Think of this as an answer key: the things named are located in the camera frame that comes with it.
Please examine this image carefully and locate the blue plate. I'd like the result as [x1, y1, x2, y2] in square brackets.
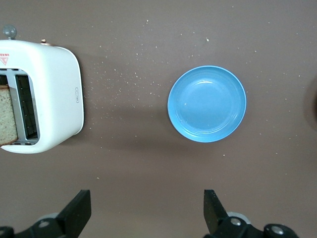
[167, 65, 247, 144]

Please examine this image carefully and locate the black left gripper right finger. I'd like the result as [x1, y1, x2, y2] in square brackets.
[203, 189, 306, 238]

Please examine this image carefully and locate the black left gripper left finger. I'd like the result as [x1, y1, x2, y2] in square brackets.
[0, 189, 92, 238]

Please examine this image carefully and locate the brown bread slice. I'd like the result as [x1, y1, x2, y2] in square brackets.
[0, 84, 19, 147]

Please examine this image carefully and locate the white two-slot toaster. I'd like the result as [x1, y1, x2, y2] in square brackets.
[0, 24, 85, 155]

